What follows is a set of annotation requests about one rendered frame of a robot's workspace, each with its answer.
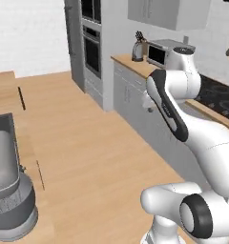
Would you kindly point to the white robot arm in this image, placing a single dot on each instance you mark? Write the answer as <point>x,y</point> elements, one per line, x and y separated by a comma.
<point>212,149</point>

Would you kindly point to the silver microwave oven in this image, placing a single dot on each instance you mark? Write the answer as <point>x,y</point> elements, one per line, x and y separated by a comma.
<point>157,54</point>

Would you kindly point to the grey wall cupboards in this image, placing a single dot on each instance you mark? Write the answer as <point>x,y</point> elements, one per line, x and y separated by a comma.
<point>157,11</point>

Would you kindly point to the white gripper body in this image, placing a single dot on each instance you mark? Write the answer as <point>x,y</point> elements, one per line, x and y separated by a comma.
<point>147,101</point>

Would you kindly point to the grey tall oven unit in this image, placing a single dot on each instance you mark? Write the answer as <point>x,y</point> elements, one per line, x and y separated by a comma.
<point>92,47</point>

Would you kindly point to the grey base cupboards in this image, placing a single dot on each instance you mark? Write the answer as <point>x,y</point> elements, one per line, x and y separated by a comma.
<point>135,98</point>

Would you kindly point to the grey round appliance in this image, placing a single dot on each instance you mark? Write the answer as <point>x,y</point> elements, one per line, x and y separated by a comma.
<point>14,216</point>

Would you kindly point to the grey wall socket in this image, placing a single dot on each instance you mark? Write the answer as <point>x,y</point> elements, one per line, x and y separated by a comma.
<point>185,39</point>

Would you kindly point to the black hob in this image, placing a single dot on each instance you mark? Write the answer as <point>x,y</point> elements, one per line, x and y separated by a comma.
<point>218,95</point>

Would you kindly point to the silver kettle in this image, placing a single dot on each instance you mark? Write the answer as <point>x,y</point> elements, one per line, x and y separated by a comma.
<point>137,52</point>

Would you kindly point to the black knife block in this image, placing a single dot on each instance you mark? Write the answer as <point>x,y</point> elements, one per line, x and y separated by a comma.
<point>139,36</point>

